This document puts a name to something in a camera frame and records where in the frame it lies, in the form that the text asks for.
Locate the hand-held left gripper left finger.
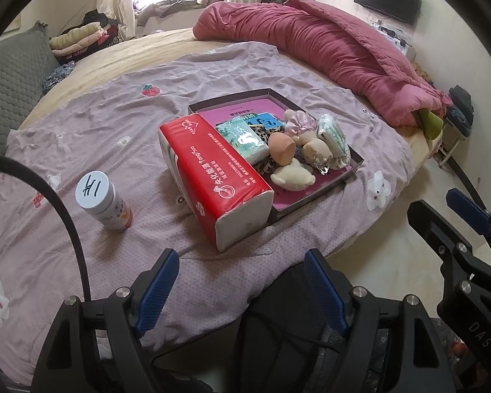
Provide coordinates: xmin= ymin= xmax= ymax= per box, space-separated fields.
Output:
xmin=30 ymin=249 xmax=181 ymax=393

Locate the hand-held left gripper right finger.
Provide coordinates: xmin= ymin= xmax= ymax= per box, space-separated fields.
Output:
xmin=304 ymin=249 xmax=455 ymax=393

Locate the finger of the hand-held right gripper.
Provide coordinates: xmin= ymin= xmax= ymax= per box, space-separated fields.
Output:
xmin=445 ymin=187 xmax=491 ymax=254
xmin=407 ymin=200 xmax=469 ymax=271

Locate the white plastic bottle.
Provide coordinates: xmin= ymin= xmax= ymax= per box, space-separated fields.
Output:
xmin=76 ymin=171 xmax=134 ymax=234

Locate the shallow grey cardboard box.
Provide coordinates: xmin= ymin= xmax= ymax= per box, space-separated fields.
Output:
xmin=187 ymin=88 xmax=366 ymax=225

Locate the cream plush toy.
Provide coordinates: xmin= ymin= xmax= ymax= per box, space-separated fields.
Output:
xmin=269 ymin=159 xmax=317 ymax=192

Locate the teal pocket tissue pack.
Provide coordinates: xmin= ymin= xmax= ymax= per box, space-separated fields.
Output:
xmin=316 ymin=115 xmax=350 ymax=168
xmin=217 ymin=115 xmax=270 ymax=162

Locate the red tissue pack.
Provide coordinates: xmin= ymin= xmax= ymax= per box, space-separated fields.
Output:
xmin=159 ymin=115 xmax=275 ymax=253

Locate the tan plush bear keychain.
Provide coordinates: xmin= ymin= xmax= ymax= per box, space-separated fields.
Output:
xmin=300 ymin=138 xmax=333 ymax=177

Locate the peach egg-shaped sponge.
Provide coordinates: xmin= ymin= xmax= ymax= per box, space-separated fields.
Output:
xmin=268 ymin=131 xmax=297 ymax=166

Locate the lilac satin scrunchie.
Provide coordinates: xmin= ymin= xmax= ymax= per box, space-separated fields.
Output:
xmin=286 ymin=110 xmax=314 ymax=146

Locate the leopard print cloth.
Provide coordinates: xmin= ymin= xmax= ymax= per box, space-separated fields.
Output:
xmin=251 ymin=124 xmax=309 ymax=177

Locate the green cloth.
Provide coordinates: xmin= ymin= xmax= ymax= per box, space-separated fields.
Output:
xmin=413 ymin=108 xmax=445 ymax=140

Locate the dark clothes heap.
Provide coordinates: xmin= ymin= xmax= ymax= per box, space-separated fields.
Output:
xmin=448 ymin=85 xmax=475 ymax=138

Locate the lavender printed blanket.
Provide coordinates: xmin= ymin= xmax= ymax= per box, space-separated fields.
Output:
xmin=0 ymin=41 xmax=414 ymax=385

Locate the pink and blue book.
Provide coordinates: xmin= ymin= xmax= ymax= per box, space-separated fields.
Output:
xmin=198 ymin=97 xmax=355 ymax=211

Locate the pink quilt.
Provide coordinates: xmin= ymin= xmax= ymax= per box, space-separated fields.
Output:
xmin=193 ymin=0 xmax=453 ymax=127

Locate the dark patterned cloth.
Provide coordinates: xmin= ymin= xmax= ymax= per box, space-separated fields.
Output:
xmin=42 ymin=61 xmax=78 ymax=96

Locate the beige bed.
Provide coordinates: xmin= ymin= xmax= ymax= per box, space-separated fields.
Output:
xmin=18 ymin=27 xmax=438 ymax=254

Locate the grey quilted sofa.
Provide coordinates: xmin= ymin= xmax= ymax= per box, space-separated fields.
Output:
xmin=0 ymin=28 xmax=62 ymax=197

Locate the pile of folded clothes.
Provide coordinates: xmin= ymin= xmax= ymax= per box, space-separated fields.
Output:
xmin=49 ymin=10 xmax=121 ymax=60

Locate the grey clothes heap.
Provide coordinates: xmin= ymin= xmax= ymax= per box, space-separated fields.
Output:
xmin=135 ymin=0 xmax=227 ymax=25

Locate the black cable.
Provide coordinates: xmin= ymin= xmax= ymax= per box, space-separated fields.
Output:
xmin=0 ymin=152 xmax=93 ymax=301

